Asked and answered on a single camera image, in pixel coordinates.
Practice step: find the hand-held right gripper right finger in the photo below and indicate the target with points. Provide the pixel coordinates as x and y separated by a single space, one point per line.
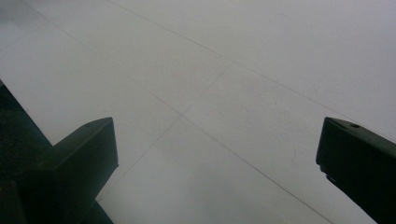
364 161

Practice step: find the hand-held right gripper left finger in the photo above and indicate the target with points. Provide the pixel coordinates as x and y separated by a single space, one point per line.
77 161

